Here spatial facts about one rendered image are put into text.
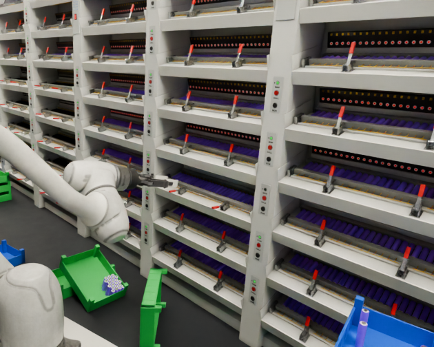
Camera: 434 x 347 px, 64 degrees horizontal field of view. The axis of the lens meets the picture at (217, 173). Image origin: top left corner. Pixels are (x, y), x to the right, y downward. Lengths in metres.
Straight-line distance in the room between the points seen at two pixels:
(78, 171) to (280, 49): 0.77
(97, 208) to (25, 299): 0.29
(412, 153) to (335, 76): 0.32
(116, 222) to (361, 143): 0.77
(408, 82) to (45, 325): 1.17
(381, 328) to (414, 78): 0.66
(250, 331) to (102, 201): 0.87
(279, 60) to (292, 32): 0.10
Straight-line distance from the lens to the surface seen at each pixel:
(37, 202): 3.13
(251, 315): 1.56
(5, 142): 0.97
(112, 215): 1.07
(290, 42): 1.26
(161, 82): 1.72
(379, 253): 1.27
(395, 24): 1.35
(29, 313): 1.07
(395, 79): 1.12
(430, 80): 1.10
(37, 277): 1.07
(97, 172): 1.16
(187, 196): 1.63
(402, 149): 1.12
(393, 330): 1.04
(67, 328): 1.32
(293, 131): 1.24
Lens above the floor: 1.06
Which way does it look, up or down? 14 degrees down
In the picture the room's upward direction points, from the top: 5 degrees clockwise
